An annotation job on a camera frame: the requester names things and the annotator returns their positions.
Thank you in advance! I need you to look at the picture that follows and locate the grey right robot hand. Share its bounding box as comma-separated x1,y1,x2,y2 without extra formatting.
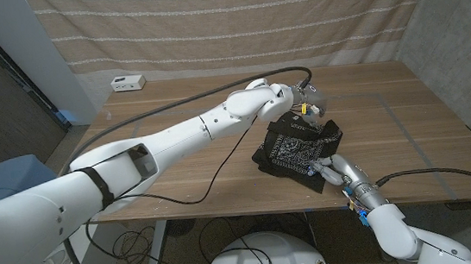
305,149,390,217

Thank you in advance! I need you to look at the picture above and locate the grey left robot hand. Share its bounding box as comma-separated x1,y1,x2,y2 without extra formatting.
289,80,330,128

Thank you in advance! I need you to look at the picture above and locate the black paisley bandana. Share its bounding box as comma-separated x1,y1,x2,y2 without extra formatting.
247,105,349,201

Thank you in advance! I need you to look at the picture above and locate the beige striped backdrop cloth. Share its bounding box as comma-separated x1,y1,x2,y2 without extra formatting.
25,0,449,97

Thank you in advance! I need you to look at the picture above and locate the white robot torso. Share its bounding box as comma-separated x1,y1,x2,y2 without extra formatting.
202,224,330,264

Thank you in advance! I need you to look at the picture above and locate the white power strip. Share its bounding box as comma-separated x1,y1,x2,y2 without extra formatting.
109,73,148,94

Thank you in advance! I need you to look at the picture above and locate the grey table leg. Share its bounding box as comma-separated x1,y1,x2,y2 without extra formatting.
143,218,172,264

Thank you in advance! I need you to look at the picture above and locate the blue plastic bin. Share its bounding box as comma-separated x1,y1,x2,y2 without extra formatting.
0,151,60,210

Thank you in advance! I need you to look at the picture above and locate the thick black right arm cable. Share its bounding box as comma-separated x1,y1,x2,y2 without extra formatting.
373,163,471,204

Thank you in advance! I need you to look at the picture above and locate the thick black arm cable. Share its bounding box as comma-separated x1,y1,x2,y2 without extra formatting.
373,163,471,204
51,64,321,179

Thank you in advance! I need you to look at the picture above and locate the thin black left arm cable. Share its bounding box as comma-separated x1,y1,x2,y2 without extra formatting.
107,116,267,213

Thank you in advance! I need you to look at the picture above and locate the black cable on torso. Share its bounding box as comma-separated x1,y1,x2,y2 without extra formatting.
195,211,275,264

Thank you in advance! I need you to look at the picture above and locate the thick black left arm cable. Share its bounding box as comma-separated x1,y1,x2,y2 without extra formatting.
51,64,321,179

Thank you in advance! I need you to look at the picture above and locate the black floor cable tangle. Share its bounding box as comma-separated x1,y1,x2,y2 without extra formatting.
83,214,191,264

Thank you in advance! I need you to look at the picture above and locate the black door frame strip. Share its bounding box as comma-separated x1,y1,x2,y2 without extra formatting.
0,0,72,138

